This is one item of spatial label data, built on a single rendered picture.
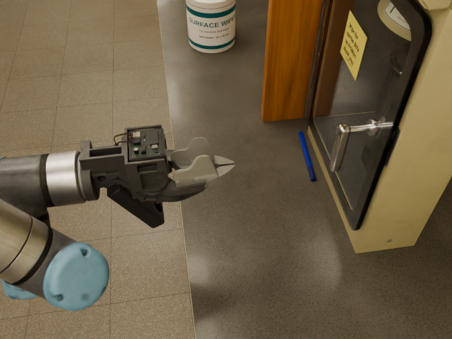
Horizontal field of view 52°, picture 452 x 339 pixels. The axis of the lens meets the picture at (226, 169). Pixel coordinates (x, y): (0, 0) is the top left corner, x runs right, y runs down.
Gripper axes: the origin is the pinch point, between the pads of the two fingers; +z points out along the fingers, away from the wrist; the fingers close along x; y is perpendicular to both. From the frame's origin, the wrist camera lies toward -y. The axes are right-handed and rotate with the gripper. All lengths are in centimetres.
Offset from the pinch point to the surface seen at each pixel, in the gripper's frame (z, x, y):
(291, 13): 17.5, 31.6, 6.3
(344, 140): 17.2, -0.9, 4.2
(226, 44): 10, 61, -18
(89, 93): -52, 173, -115
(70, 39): -66, 232, -115
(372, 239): 24.7, -5.4, -16.4
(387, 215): 25.6, -5.4, -9.6
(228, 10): 10, 62, -9
